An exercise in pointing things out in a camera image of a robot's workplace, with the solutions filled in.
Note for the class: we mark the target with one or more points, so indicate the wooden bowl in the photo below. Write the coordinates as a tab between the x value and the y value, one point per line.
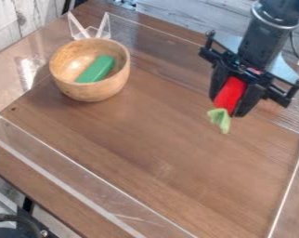
70	60

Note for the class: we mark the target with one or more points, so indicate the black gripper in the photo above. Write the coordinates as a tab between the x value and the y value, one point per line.
273	83

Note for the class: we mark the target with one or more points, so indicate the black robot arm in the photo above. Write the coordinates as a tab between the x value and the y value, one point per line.
274	19

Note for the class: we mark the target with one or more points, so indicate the green rectangular block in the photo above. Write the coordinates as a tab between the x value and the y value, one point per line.
97	70

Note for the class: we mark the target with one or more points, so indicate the black metal bracket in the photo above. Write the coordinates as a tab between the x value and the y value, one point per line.
25	212

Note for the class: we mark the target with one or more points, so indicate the clear acrylic tray wall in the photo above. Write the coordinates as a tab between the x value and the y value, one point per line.
135	167

